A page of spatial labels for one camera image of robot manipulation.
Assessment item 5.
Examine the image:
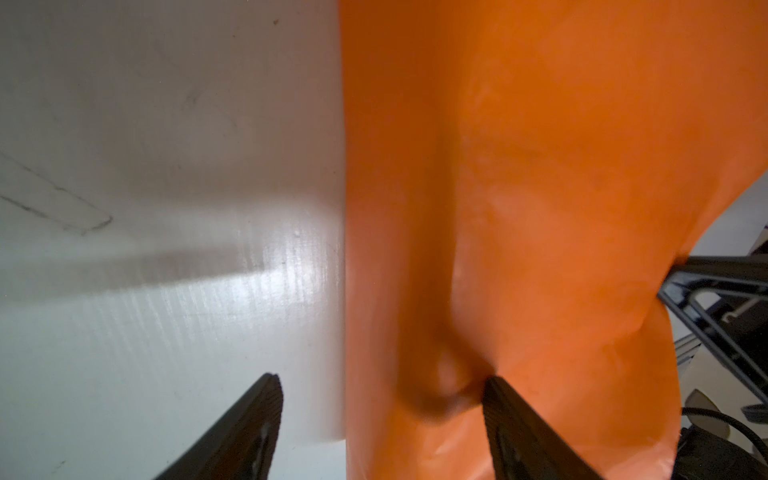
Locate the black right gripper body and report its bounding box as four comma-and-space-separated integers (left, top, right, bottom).
659, 234, 767, 479

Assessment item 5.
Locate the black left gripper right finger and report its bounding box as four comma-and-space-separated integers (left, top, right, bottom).
482, 376, 601, 480

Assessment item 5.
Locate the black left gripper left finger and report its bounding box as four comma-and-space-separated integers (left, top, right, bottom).
157, 373, 284, 480

